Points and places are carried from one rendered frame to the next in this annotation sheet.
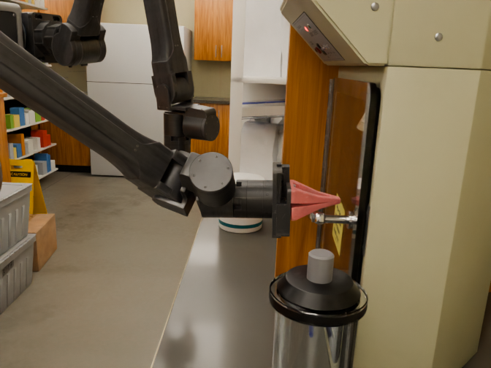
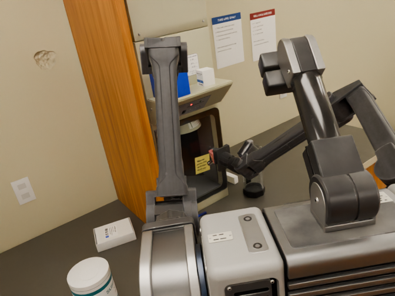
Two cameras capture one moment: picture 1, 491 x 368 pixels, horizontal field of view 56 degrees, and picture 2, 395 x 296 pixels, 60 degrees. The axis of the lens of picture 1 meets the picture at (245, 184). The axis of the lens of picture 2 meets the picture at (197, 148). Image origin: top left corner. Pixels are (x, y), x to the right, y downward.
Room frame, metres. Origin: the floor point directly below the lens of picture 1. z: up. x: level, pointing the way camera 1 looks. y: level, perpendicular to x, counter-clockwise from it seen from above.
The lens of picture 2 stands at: (1.42, 0.94, 1.84)
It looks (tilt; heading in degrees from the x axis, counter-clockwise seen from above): 24 degrees down; 237
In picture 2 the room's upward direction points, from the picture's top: 9 degrees counter-clockwise
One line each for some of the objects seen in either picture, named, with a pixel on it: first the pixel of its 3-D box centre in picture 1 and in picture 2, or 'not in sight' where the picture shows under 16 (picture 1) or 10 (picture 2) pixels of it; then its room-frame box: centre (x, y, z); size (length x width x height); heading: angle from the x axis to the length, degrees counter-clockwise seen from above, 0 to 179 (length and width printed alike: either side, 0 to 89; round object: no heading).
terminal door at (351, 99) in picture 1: (338, 204); (195, 161); (0.72, -0.15, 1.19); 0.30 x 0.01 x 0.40; 179
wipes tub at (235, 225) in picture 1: (241, 201); (93, 288); (1.29, 0.01, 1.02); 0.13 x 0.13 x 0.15
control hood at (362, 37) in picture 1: (322, 29); (193, 102); (0.72, -0.11, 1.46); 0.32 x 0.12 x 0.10; 0
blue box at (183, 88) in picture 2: not in sight; (170, 83); (0.81, -0.11, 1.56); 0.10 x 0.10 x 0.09; 0
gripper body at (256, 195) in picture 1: (259, 198); (227, 160); (0.65, -0.02, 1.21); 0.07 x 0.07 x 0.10; 88
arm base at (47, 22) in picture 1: (55, 38); (173, 238); (1.21, 0.50, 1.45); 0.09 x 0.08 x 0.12; 148
